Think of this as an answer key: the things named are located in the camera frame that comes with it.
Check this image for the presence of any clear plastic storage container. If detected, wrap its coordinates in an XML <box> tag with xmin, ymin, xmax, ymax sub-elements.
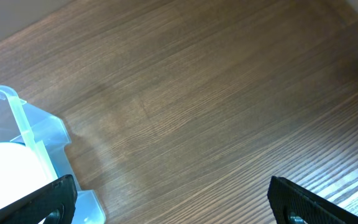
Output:
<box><xmin>0</xmin><ymin>85</ymin><xmax>106</xmax><ymax>223</ymax></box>

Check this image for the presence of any cream plate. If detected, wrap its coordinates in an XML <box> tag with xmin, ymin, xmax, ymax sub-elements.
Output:
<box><xmin>0</xmin><ymin>142</ymin><xmax>55</xmax><ymax>209</ymax></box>

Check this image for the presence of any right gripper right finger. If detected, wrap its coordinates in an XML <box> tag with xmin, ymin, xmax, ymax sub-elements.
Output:
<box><xmin>267</xmin><ymin>176</ymin><xmax>358</xmax><ymax>224</ymax></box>

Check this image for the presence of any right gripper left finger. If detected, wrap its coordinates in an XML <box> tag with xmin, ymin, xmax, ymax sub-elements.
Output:
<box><xmin>0</xmin><ymin>174</ymin><xmax>78</xmax><ymax>224</ymax></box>

